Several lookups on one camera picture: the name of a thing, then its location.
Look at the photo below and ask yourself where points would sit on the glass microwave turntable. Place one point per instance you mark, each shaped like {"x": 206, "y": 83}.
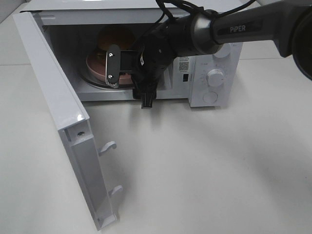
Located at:
{"x": 92, "y": 80}

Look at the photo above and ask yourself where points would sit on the round white door release button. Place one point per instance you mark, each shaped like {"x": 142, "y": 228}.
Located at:
{"x": 210, "y": 97}

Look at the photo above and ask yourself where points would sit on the white microwave knob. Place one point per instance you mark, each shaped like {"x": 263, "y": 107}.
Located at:
{"x": 223, "y": 52}
{"x": 215, "y": 77}

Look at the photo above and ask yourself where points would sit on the burger with lettuce and tomato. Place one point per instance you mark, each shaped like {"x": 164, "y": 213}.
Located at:
{"x": 115, "y": 34}

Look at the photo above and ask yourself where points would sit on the pink plate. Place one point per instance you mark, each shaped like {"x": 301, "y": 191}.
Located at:
{"x": 96, "y": 65}

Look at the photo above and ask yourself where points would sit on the white microwave door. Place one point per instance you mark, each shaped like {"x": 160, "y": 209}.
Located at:
{"x": 70, "y": 118}

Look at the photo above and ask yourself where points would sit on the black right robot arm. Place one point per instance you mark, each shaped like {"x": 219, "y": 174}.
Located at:
{"x": 288, "y": 23}

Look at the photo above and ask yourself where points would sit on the white microwave oven body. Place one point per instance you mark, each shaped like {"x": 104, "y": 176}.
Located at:
{"x": 62, "y": 38}

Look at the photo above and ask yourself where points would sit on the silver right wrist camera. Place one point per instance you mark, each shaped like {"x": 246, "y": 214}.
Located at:
{"x": 112, "y": 84}

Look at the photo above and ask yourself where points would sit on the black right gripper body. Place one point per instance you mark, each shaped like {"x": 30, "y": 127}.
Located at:
{"x": 145, "y": 65}

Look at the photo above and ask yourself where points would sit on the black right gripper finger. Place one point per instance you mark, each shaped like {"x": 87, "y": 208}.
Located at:
{"x": 147, "y": 99}

